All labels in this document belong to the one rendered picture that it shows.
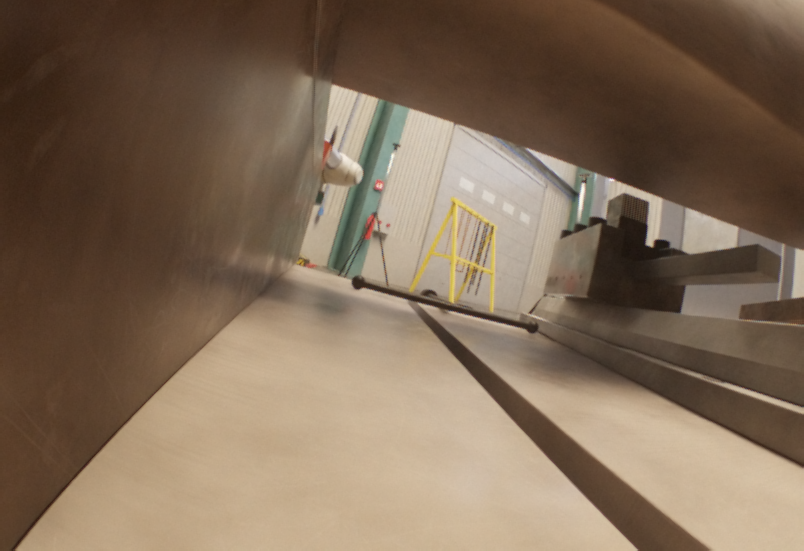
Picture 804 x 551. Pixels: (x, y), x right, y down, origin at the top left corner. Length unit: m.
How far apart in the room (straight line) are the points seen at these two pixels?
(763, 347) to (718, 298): 2.71
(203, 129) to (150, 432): 0.13
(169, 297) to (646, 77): 0.71
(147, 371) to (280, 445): 0.07
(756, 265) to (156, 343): 0.74
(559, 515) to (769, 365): 0.44
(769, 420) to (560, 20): 0.62
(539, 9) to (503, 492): 0.58
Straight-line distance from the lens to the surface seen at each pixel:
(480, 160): 11.03
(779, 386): 0.55
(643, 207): 1.24
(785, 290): 3.41
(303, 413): 0.20
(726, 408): 0.53
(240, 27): 0.16
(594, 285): 0.98
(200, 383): 0.21
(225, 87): 0.16
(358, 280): 1.04
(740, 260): 0.72
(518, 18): 0.61
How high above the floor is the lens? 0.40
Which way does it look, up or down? 4 degrees up
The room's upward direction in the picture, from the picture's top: 16 degrees clockwise
